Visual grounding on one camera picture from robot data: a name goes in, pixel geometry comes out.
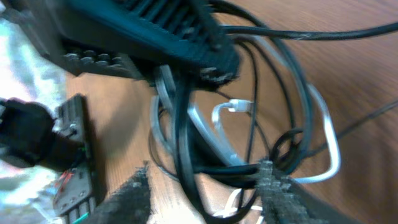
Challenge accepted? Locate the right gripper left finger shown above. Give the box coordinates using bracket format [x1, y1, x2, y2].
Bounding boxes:
[82, 161, 152, 224]

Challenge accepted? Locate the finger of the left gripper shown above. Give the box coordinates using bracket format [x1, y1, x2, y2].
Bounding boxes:
[62, 0, 239, 85]

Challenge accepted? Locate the white cable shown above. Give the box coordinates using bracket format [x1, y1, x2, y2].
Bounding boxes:
[149, 65, 342, 224]

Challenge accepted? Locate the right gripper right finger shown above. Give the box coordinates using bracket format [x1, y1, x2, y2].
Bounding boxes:
[256, 160, 360, 224]

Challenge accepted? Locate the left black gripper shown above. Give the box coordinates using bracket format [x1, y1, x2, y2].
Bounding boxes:
[9, 0, 144, 80]

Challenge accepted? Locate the black cable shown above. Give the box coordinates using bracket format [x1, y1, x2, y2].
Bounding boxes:
[147, 0, 398, 224]

